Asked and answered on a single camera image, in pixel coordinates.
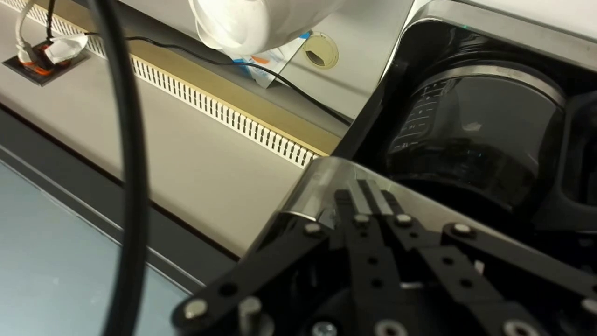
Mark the wall power outlet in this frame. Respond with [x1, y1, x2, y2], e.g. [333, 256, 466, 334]
[1, 32, 93, 88]

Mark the black power cable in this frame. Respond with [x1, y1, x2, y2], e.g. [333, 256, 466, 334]
[81, 28, 358, 127]

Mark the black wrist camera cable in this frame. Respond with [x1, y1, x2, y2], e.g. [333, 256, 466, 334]
[83, 0, 152, 336]

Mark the white printed paper label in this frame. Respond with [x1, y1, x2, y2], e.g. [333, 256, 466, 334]
[229, 28, 315, 90]

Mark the black glass coffee carafe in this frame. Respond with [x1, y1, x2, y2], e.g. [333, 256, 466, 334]
[378, 58, 568, 215]

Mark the black and silver coffee machine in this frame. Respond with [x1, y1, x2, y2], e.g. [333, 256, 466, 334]
[244, 0, 597, 336]

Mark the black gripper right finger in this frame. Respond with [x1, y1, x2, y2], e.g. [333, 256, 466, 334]
[356, 177, 597, 336]

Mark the white plastic bag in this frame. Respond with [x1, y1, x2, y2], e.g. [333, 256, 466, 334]
[186, 0, 352, 58]

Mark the beige tape roll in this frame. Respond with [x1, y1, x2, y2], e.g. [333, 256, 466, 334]
[300, 30, 341, 71]

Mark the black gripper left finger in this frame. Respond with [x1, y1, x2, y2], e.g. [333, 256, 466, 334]
[169, 187, 406, 336]

